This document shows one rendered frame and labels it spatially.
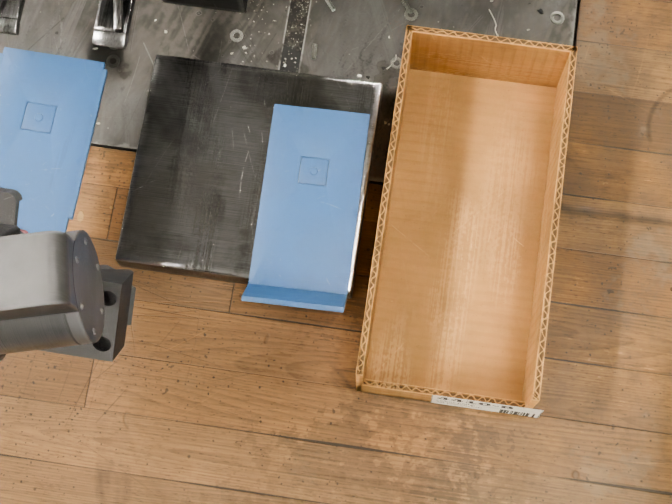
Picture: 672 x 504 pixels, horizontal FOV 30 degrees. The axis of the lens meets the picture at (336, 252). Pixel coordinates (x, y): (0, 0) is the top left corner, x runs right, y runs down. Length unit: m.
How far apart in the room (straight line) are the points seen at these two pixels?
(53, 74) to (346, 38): 0.23
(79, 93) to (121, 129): 0.09
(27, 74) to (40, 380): 0.21
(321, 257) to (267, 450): 0.14
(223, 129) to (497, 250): 0.22
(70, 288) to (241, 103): 0.36
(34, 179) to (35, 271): 0.26
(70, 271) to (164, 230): 0.30
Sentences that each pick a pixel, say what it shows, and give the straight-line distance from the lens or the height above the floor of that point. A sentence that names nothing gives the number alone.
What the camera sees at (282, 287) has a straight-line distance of 0.88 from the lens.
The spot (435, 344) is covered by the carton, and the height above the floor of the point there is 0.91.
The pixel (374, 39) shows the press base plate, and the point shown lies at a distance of 0.97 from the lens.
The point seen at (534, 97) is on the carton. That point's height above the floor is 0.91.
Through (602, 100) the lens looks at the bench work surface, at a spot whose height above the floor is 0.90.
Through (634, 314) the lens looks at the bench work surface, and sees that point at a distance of 0.92.
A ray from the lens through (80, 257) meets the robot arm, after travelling 0.63.
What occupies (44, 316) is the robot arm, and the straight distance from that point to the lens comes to 0.61.
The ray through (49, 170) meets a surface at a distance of 0.85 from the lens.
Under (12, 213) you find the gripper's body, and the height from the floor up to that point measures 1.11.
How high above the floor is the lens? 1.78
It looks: 75 degrees down
